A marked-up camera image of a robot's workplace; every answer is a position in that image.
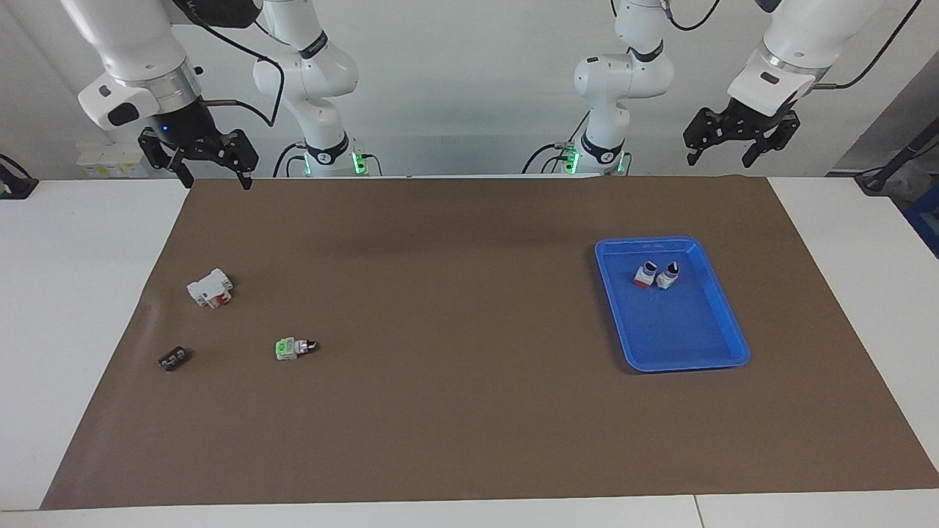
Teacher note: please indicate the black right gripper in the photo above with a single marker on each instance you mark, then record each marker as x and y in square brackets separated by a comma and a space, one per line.
[183, 125]

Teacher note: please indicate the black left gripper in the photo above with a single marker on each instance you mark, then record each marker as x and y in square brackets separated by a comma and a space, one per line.
[755, 119]

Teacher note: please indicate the bright green base rotary switch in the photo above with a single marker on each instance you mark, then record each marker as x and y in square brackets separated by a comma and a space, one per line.
[287, 349]

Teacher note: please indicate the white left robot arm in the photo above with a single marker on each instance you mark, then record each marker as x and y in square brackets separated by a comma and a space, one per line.
[623, 73]

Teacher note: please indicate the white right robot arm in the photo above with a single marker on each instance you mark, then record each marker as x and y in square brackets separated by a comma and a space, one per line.
[132, 44]

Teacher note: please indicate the white box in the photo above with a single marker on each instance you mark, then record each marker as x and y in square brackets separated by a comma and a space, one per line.
[110, 158]

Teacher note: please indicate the white red circuit breaker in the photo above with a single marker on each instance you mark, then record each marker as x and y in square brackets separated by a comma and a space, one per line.
[207, 288]

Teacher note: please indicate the black tripod stand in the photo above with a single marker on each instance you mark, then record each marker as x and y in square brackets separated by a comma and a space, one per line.
[899, 158]

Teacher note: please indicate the blue crate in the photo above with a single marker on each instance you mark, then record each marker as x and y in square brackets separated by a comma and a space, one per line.
[926, 224]

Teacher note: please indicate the blue plastic tray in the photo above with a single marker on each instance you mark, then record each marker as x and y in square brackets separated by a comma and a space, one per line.
[682, 334]

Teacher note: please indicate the small dark terminal block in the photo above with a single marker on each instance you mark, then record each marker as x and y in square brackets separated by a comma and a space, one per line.
[174, 359]

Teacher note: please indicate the brown table mat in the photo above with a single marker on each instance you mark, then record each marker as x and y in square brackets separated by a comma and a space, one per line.
[469, 381]

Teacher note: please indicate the white black switch component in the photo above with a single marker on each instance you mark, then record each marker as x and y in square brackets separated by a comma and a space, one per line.
[667, 277]

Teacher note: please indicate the black clamp mount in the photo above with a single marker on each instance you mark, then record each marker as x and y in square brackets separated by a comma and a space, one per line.
[18, 187]

